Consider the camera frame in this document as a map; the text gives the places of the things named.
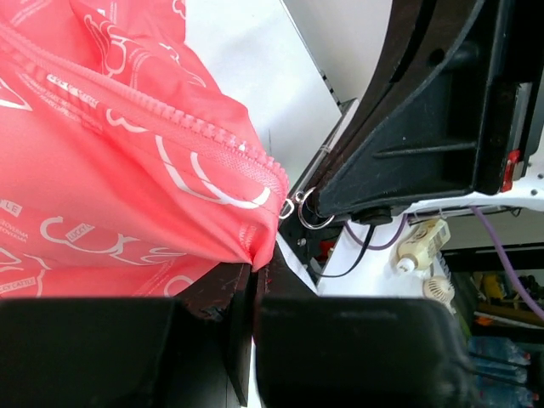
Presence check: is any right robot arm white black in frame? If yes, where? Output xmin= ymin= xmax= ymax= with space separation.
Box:
xmin=286 ymin=1 xmax=543 ymax=297

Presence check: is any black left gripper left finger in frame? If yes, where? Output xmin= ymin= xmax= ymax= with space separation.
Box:
xmin=1 ymin=263 xmax=253 ymax=407

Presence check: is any silver zipper pull ring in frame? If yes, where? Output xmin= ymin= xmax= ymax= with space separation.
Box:
xmin=278 ymin=186 xmax=337 ymax=230

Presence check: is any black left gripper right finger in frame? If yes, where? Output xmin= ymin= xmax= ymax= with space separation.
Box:
xmin=253 ymin=249 xmax=479 ymax=407

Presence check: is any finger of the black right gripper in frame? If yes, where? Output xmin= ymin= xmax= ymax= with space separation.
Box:
xmin=312 ymin=1 xmax=543 ymax=218
xmin=292 ymin=1 xmax=438 ymax=200

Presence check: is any cream plastic bottle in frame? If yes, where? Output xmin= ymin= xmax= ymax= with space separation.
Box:
xmin=396 ymin=218 xmax=451 ymax=273

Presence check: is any blue water bottle pack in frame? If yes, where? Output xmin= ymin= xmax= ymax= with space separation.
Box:
xmin=467 ymin=336 xmax=543 ymax=407

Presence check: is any pink hooded kids jacket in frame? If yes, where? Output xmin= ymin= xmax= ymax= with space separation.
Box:
xmin=1 ymin=1 xmax=288 ymax=298

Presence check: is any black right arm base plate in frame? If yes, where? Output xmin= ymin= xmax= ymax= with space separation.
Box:
xmin=279 ymin=214 xmax=343 ymax=284

